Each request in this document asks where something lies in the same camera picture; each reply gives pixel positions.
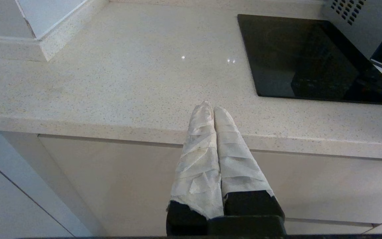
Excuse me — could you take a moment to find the white cabinet drawer front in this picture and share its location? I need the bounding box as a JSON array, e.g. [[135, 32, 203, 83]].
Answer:
[[285, 219, 382, 235], [38, 134, 382, 227]]

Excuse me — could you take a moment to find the black glass induction cooktop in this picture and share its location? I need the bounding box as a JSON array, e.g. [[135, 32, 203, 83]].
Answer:
[[237, 14, 382, 106]]

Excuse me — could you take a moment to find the white cabinet corner panel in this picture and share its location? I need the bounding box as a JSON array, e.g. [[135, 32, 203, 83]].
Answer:
[[0, 130, 108, 237]]

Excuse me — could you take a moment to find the silver Panasonic microwave oven body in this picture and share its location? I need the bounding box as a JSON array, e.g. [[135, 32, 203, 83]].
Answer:
[[322, 0, 382, 59]]

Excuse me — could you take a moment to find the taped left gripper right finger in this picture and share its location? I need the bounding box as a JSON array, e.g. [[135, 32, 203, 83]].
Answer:
[[214, 106, 286, 218]]

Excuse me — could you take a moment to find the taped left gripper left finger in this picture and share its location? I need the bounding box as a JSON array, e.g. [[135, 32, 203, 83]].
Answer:
[[166, 101, 224, 236]]

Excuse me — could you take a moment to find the white cabinet door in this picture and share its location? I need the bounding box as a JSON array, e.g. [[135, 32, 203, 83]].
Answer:
[[0, 155, 75, 237]]

